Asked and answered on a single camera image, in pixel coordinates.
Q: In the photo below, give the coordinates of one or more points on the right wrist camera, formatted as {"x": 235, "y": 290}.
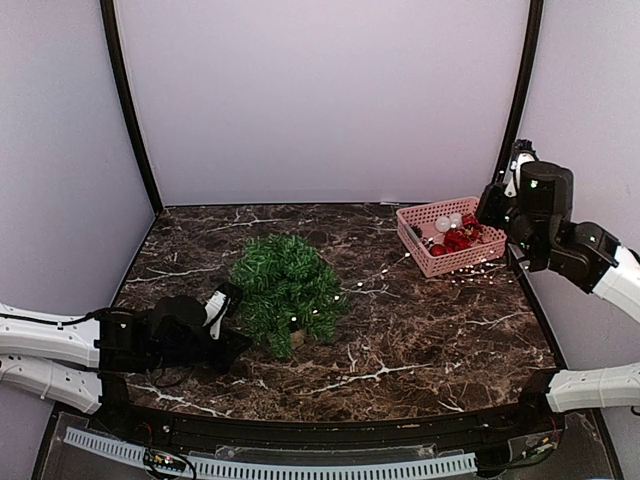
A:
{"x": 522, "y": 153}

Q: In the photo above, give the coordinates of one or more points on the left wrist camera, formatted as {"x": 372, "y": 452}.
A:
{"x": 224, "y": 302}

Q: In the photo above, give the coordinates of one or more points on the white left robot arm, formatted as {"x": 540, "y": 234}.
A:
{"x": 79, "y": 360}

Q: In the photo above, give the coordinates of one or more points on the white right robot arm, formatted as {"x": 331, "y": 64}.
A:
{"x": 589, "y": 286}

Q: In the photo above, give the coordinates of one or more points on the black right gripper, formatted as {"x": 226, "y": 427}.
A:
{"x": 488, "y": 208}

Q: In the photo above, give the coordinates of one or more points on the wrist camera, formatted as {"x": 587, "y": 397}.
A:
{"x": 224, "y": 302}
{"x": 522, "y": 153}

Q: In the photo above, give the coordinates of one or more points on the pink plastic basket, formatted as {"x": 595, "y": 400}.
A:
{"x": 415, "y": 227}

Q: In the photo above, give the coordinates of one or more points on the small green christmas tree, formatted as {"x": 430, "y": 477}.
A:
{"x": 287, "y": 288}

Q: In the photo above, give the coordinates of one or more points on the white ball ornament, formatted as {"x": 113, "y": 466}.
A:
{"x": 446, "y": 223}

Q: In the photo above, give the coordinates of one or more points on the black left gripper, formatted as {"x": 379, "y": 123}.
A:
{"x": 230, "y": 348}

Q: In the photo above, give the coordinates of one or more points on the red ornaments in basket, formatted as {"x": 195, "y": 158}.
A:
{"x": 466, "y": 237}

